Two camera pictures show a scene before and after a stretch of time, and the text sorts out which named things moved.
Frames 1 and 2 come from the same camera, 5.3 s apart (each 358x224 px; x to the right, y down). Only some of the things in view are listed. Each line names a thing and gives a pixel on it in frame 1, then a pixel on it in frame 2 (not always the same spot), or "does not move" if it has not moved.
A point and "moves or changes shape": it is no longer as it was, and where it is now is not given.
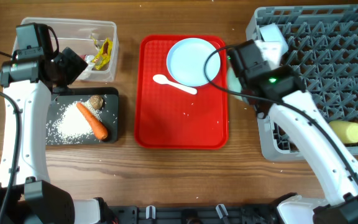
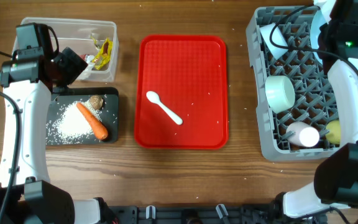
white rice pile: x=69 y=126 does not move
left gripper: x=73 y=63 does not move
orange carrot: x=99 y=129 does not move
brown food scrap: x=96 y=101 does not move
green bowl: x=234 y=84 moves or changes shape
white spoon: x=163 y=79 to x=154 y=97
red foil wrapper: x=83 y=56 does not move
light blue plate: x=186 y=61 to x=321 y=18
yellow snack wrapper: x=102 y=59 does not move
